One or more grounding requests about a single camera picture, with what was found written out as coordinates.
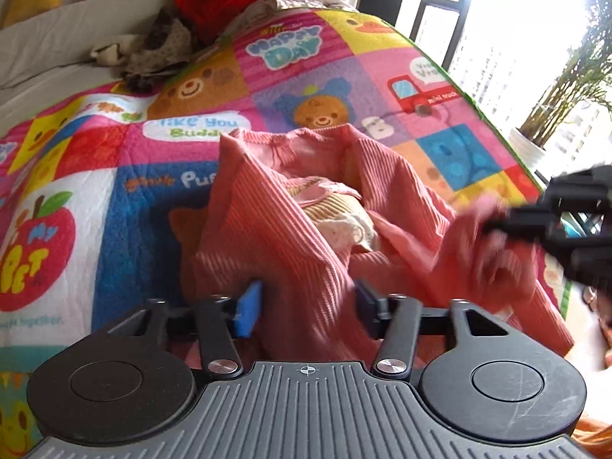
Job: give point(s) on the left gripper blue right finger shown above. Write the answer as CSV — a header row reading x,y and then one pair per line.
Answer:
x,y
372,310

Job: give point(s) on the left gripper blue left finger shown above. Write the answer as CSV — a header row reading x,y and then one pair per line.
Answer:
x,y
247,311

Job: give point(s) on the pink ribbed garment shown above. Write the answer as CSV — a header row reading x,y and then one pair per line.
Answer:
x,y
312,212

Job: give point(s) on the potted green plant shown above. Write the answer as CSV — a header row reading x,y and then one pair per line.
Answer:
x,y
585,80

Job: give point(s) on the colourful cartoon play mat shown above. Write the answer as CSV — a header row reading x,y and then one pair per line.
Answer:
x,y
104,195

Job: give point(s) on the orange blanket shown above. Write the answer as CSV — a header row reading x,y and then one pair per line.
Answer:
x,y
594,436

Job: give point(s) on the grey dotted plush toy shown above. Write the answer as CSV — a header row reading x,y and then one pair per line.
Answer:
x,y
145,60

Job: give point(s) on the white covered sofa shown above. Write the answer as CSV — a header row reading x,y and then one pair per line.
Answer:
x,y
45,58

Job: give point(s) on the floral folded cloth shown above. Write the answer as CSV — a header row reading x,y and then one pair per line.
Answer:
x,y
264,9

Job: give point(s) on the black window frame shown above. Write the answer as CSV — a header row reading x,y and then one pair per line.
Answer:
x,y
457,9

